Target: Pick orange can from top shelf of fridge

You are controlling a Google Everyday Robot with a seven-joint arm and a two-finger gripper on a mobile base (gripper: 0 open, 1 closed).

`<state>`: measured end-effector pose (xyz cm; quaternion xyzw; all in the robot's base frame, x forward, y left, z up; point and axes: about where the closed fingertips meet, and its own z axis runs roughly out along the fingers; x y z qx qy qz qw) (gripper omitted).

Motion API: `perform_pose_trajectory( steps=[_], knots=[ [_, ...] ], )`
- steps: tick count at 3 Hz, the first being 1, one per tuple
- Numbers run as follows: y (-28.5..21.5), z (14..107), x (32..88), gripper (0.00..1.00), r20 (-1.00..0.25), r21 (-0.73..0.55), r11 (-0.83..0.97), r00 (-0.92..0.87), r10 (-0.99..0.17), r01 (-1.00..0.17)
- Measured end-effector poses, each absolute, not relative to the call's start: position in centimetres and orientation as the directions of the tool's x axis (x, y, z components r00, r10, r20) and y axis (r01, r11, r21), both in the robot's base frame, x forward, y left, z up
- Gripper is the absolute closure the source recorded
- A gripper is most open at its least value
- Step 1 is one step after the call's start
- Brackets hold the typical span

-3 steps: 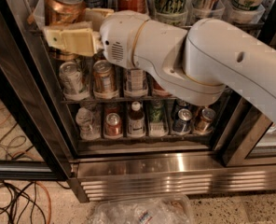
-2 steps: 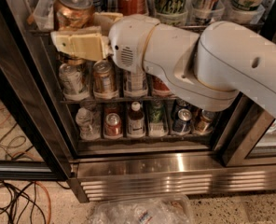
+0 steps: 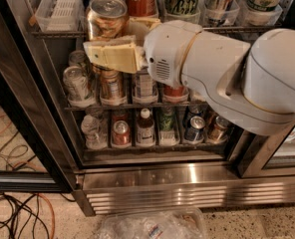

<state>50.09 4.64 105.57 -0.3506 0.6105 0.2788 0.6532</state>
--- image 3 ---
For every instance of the gold can front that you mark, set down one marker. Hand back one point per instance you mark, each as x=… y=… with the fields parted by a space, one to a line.
x=112 y=85

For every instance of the clear plastic can tray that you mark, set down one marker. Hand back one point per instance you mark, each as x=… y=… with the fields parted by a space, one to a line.
x=59 y=15

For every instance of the gold can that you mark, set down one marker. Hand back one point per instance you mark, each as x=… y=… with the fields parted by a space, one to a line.
x=217 y=132
x=112 y=85

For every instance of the silver can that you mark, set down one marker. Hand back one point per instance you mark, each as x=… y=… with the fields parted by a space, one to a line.
x=80 y=59
x=77 y=83

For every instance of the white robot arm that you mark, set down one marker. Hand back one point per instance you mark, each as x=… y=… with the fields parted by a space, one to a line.
x=252 y=85

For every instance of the red Coke can front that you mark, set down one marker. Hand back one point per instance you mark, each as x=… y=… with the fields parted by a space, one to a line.
x=174 y=92

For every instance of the brown tea bottle bottom shelf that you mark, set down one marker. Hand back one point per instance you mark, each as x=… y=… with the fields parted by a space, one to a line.
x=145 y=128

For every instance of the silver can front left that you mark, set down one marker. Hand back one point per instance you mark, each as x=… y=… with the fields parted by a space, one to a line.
x=77 y=83

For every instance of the gold can bottom right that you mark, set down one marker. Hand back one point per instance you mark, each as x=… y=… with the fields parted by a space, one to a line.
x=217 y=132

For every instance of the clear water bottle bottom shelf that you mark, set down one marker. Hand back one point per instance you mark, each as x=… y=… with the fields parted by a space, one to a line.
x=95 y=135

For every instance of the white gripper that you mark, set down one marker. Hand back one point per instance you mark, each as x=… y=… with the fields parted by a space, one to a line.
x=167 y=50

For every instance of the brown tea bottle middle shelf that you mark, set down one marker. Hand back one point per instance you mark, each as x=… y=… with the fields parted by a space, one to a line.
x=144 y=85

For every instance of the red can bottom shelf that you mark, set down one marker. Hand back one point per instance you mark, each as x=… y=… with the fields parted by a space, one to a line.
x=121 y=133

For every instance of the orange soda can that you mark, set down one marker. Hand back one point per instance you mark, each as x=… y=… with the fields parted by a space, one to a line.
x=106 y=19

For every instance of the glass fridge door left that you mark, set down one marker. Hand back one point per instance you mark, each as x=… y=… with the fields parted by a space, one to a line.
x=26 y=164

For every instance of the clear plastic bin on floor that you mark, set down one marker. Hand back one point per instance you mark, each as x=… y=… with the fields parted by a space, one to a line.
x=174 y=223

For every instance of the brown tea bottle shelf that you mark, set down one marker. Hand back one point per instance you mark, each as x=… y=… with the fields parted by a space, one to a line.
x=144 y=85
x=145 y=128

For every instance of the blue can bottom shelf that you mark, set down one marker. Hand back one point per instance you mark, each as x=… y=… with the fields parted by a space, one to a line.
x=194 y=129

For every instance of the silver can back left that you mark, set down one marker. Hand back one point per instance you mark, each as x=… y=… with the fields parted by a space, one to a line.
x=80 y=59

